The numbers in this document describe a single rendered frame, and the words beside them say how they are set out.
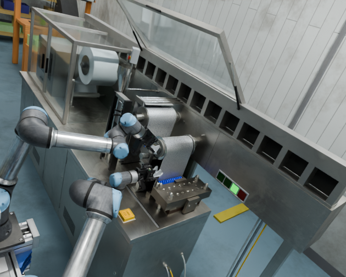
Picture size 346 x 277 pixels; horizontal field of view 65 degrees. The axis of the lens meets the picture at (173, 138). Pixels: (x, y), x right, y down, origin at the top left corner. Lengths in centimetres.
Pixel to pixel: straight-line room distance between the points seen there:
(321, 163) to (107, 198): 100
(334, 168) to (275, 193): 34
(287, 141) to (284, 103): 199
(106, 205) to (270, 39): 298
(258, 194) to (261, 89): 218
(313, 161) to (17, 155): 142
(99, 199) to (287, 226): 98
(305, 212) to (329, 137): 186
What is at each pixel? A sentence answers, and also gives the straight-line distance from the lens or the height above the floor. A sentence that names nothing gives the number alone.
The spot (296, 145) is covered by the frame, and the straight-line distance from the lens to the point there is 151.
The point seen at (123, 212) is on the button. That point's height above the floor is 92.
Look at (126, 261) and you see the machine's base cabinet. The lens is 173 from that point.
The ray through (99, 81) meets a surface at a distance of 243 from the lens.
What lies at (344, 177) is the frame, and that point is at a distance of 145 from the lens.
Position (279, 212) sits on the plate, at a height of 125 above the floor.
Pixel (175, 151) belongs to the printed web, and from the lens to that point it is 171.
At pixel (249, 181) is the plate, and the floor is 129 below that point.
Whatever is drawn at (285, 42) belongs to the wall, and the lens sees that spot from 358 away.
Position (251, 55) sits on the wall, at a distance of 377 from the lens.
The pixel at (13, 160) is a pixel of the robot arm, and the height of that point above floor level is 119.
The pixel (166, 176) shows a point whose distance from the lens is 181.
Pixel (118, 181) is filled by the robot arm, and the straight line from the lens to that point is 153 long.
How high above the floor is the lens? 205
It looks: 25 degrees down
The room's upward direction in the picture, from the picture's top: 19 degrees clockwise
